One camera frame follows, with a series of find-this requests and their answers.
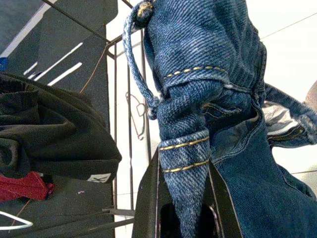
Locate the black garment with white print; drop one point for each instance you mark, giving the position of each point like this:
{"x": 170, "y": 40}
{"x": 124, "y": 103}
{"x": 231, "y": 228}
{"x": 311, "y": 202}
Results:
{"x": 62, "y": 129}

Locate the red garment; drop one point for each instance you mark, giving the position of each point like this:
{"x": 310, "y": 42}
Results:
{"x": 24, "y": 186}

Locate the black metal clothes rack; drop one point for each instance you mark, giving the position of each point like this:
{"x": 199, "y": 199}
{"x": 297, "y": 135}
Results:
{"x": 115, "y": 148}

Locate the white plastic hanger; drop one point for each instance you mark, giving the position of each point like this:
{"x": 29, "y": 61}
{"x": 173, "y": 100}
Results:
{"x": 29, "y": 223}

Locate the blue denim jeans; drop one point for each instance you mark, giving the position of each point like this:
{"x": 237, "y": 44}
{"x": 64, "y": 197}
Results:
{"x": 198, "y": 49}

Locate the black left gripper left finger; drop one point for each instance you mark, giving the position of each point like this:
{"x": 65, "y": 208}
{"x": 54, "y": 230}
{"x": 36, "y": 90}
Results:
{"x": 146, "y": 210}

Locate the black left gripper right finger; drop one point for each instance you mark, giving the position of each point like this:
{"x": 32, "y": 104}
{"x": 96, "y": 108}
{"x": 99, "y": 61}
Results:
{"x": 223, "y": 218}

